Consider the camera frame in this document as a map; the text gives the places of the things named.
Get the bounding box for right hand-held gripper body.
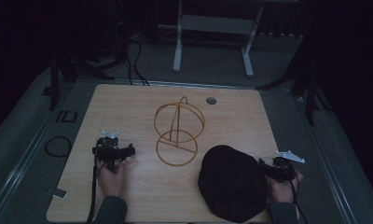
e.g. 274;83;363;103
269;150;306;184

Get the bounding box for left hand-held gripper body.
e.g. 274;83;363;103
92;130;127;174

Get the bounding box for black hat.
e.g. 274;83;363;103
197;145;269;224

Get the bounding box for golden wire hat stand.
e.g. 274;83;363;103
153;95;206;167

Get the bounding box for person's right hand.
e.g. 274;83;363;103
266;169;304;204

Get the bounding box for person's left hand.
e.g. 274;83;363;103
97;159;129;198

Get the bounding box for black tripod stand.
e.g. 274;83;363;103
256;31;333;126
41;46;130;112

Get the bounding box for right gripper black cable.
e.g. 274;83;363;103
279;163;309;224

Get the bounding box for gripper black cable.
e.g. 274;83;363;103
87;155;106;224
279;163;309;224

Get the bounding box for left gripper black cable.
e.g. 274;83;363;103
87;155;106;224

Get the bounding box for black cable loop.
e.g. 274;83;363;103
44;135;73;159

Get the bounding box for black floor cables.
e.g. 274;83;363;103
125;38;151;87

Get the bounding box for white metal desk frame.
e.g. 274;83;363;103
158;0;265;78

